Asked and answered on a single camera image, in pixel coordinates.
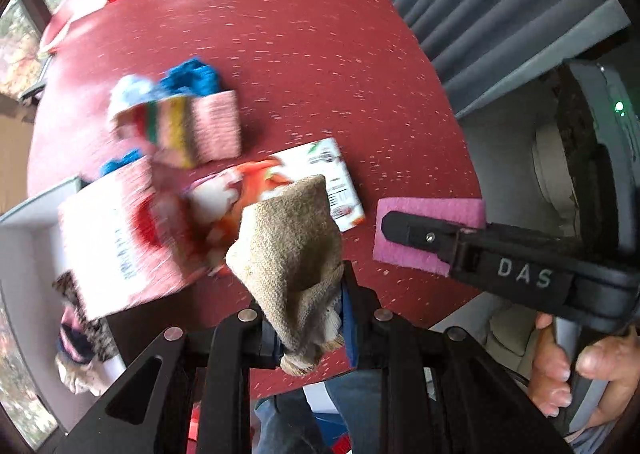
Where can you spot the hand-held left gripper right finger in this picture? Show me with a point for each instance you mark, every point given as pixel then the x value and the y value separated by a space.
pixel 351 341

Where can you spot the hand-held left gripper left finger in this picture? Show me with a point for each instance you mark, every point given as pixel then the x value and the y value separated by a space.
pixel 227 384

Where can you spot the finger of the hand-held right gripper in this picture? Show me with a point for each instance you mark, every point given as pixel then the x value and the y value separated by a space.
pixel 420 234

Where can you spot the large pink sponge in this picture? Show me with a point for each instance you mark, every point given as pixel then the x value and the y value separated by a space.
pixel 460 209

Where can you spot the beige knit sock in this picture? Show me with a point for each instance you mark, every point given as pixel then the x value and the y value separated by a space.
pixel 285 254

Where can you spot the leopard print cloth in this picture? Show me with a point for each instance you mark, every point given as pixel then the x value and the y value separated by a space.
pixel 102 341

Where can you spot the cream polka dot sock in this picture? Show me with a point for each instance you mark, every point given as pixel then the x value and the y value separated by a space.
pixel 80 376

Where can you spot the navy and pink sock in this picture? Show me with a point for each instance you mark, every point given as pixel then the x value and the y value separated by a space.
pixel 75 339

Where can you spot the white box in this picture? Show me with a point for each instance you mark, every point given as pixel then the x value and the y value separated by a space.
pixel 30 254

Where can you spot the rainbow striped pink sock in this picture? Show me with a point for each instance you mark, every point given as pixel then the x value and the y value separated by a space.
pixel 200 128

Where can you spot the blue shoe cover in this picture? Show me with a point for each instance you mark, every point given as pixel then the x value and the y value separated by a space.
pixel 120 162
pixel 192 76

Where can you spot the light blue fluffy cloth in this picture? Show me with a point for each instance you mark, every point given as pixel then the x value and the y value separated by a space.
pixel 132 93

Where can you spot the person's right hand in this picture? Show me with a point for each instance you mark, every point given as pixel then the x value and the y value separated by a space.
pixel 550 374

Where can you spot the person's blue jeans leg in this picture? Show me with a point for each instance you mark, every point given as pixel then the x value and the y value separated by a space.
pixel 295 424

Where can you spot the fox print tissue pack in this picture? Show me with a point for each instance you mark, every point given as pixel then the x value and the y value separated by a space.
pixel 320 158

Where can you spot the red patterned paper pack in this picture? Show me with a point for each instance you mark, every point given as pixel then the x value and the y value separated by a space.
pixel 110 244

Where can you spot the folding chair with cardboard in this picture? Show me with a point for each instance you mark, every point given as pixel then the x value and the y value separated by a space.
pixel 15 158

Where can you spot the pink plastic basin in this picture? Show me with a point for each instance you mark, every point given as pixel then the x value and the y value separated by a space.
pixel 75 8

